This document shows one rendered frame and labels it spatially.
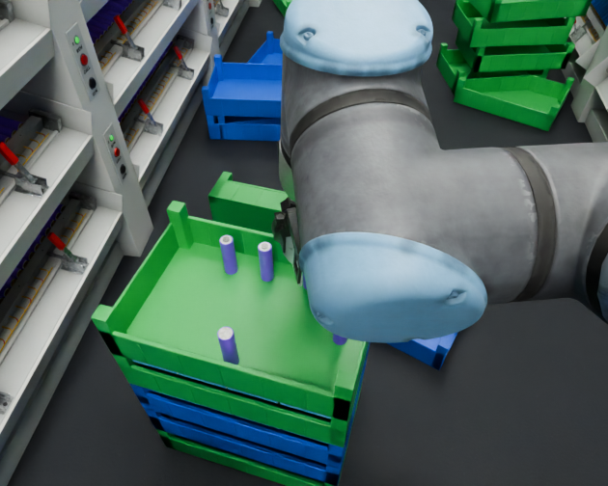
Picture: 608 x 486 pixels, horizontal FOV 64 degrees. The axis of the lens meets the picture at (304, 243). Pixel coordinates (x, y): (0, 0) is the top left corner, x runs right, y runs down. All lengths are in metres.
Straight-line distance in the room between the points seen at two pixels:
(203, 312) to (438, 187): 0.46
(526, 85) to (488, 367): 1.07
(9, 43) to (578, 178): 0.74
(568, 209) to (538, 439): 0.76
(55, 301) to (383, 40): 0.79
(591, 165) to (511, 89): 1.52
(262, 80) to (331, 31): 1.28
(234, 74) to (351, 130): 1.33
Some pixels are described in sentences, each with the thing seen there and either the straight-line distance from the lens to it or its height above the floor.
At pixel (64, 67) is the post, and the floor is 0.47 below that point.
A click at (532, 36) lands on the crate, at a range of 1.73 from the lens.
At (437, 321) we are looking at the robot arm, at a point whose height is 0.64.
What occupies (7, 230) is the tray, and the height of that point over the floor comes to 0.34.
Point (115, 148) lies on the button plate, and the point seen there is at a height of 0.27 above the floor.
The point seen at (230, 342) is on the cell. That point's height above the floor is 0.38.
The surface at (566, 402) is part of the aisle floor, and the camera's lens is 1.05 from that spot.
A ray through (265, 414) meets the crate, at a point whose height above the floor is 0.28.
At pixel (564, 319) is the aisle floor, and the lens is 1.16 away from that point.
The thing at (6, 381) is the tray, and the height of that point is 0.16.
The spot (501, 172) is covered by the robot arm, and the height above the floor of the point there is 0.70.
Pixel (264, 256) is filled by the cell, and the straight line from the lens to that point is 0.63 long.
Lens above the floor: 0.86
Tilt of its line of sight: 48 degrees down
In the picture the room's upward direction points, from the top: straight up
